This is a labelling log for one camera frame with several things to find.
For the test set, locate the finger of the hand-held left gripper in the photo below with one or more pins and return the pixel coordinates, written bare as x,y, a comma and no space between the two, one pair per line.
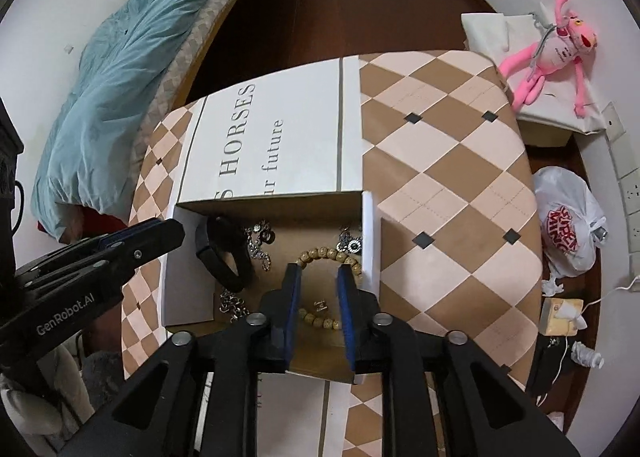
160,237
125,235

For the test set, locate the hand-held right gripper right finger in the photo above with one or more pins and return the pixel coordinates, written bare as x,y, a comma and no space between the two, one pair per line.
346,317

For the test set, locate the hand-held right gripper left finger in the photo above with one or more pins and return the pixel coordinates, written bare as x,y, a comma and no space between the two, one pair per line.
291,317

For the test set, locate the black smart band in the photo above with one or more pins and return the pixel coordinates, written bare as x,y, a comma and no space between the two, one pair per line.
235,267

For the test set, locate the cardboard box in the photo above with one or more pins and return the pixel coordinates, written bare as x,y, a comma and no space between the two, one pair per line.
280,209

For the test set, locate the dark fuzzy pants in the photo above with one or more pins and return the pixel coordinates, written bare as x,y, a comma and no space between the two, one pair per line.
102,372

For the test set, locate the light blue quilt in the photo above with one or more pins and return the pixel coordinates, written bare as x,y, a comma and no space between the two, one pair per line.
125,87

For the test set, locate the checkered printed tablecloth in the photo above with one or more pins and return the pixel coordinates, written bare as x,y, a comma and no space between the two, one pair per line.
450,162

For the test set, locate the yellow tissue box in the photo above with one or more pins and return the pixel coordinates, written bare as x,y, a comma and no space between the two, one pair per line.
552,317

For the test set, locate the black bag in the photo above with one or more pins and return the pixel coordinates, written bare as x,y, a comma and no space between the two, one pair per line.
547,367

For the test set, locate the crumpled white tissue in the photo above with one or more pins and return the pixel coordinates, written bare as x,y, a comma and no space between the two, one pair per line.
587,354
552,286

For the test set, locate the white plastic bag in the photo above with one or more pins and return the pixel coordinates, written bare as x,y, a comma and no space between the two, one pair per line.
565,237

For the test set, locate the brown cardboard carton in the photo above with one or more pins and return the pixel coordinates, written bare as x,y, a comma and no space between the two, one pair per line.
545,136

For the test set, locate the pink plush toy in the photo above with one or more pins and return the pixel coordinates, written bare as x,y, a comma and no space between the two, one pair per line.
555,52

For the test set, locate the white wall outlet strip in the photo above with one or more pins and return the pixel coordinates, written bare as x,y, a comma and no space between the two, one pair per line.
631,192

